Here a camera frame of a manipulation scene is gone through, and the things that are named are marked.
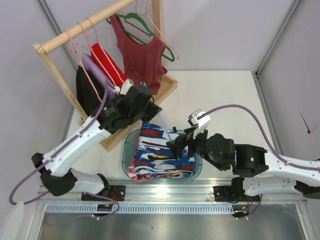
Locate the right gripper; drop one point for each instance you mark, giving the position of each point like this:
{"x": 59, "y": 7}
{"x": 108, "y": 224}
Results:
{"x": 184, "y": 144}

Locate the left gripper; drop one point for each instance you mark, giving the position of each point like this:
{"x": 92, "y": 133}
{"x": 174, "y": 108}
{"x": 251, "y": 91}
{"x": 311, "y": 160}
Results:
{"x": 149, "y": 107}

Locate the light blue wire hanger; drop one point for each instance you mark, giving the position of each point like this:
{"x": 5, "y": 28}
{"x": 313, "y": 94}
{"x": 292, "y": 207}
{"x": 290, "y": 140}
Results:
{"x": 164, "y": 126}

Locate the blue patterned trousers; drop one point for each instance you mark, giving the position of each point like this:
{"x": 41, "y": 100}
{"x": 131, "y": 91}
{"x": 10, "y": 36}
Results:
{"x": 153, "y": 157}

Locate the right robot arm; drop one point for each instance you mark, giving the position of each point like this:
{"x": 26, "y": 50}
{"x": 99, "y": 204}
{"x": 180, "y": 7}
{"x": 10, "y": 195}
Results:
{"x": 257, "y": 170}

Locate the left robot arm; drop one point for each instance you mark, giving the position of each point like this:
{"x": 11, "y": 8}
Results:
{"x": 56, "y": 167}

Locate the pink hanger with purple garment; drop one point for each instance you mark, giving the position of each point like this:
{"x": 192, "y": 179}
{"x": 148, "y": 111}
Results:
{"x": 104, "y": 61}

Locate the pink hanger with red garment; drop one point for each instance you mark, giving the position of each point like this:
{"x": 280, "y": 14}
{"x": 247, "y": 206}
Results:
{"x": 107, "y": 57}

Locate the pink hanger with black garment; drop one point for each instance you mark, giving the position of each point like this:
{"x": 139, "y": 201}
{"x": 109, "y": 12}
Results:
{"x": 74, "y": 54}

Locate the teal plastic basket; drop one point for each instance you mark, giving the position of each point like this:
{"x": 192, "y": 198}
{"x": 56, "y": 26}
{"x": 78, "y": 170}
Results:
{"x": 128, "y": 153}

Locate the purple garment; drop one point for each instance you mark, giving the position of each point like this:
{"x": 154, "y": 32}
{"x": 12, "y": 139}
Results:
{"x": 100, "y": 77}

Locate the maroon tank top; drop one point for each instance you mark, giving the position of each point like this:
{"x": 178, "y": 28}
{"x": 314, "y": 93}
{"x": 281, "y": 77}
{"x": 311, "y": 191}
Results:
{"x": 142, "y": 63}

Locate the wooden clothes rack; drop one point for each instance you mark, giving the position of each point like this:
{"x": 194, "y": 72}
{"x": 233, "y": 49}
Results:
{"x": 168, "y": 84}

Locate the black garment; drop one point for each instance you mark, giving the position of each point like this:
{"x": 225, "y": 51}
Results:
{"x": 85, "y": 93}

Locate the red garment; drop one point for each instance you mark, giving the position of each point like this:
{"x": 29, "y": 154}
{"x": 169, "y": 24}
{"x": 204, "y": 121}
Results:
{"x": 107, "y": 62}

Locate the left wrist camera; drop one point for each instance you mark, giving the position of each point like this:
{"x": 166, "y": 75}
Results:
{"x": 124, "y": 88}

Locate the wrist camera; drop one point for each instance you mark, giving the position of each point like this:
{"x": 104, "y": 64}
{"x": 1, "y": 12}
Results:
{"x": 199, "y": 121}
{"x": 124, "y": 88}

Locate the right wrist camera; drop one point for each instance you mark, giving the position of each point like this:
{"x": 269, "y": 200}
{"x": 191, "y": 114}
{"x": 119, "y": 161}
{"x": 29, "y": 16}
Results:
{"x": 199, "y": 121}

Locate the aluminium mounting rail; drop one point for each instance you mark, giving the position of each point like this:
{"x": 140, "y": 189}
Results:
{"x": 165, "y": 192}

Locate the pink empty wire hanger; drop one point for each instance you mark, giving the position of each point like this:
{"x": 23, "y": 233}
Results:
{"x": 148, "y": 24}

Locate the white slotted cable duct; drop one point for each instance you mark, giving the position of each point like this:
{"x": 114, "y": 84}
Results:
{"x": 135, "y": 208}

